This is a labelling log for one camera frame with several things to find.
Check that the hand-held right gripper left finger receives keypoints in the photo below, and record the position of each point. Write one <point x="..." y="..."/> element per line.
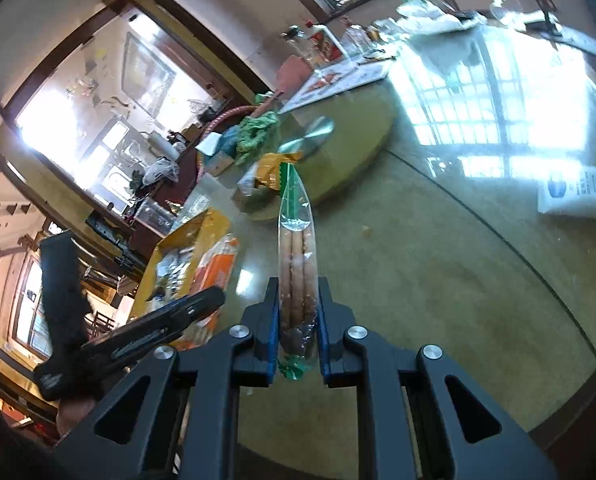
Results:
<point x="273" y="355"/>

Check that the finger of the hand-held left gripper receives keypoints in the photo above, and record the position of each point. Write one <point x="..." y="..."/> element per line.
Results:
<point x="178" y="317"/>

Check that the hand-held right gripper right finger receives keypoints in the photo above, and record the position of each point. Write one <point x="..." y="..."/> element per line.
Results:
<point x="324" y="355"/>

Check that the clear green-edged cookie packet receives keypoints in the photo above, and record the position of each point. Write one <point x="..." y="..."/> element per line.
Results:
<point x="295" y="270"/>

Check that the yellow cardboard box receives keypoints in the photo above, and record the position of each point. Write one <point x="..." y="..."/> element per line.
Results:
<point x="213" y="226"/>

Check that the person's left hand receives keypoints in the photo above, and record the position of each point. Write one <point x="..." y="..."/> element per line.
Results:
<point x="73" y="412"/>

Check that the clear glass cup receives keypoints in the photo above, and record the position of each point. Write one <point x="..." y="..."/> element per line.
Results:
<point x="155" y="212"/>

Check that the translucent paper bag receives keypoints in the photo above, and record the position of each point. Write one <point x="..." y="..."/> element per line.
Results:
<point x="200" y="200"/>

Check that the crumpled plastic bag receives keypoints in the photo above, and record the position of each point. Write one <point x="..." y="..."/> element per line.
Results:
<point x="158" y="172"/>

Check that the white thermos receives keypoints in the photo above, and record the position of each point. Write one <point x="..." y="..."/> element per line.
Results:
<point x="160" y="145"/>

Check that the yellow green snack packet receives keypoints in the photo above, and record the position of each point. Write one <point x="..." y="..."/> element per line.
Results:
<point x="270" y="172"/>

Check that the blue white box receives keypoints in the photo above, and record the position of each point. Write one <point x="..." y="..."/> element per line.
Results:
<point x="223" y="146"/>

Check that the green crochet cloth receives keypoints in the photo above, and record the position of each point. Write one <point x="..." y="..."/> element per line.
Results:
<point x="253" y="132"/>

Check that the pink hoop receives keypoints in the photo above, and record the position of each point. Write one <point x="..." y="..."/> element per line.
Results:
<point x="217" y="119"/>

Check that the round silver lid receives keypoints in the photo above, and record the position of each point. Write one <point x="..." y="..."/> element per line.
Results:
<point x="310" y="135"/>

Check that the round glass turntable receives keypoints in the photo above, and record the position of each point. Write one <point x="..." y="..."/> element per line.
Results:
<point x="358" y="135"/>

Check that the pink fly swatter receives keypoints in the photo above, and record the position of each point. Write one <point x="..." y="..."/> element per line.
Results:
<point x="293" y="72"/>

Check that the printed paper mat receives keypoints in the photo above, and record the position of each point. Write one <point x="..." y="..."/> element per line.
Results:
<point x="338" y="82"/>

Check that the clear glass bottle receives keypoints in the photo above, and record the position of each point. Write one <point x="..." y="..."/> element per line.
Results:
<point x="298" y="42"/>

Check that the white cream tube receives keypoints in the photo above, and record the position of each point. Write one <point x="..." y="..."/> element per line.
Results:
<point x="583" y="192"/>

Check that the small glass bottle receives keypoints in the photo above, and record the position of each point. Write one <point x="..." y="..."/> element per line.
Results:
<point x="358" y="37"/>

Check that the white plastic bag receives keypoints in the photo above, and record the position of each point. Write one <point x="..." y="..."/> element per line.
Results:
<point x="428" y="17"/>

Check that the wine glass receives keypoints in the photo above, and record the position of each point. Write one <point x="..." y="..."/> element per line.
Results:
<point x="508" y="5"/>

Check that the framed wall picture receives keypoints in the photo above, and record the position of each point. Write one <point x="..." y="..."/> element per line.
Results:
<point x="145" y="72"/>

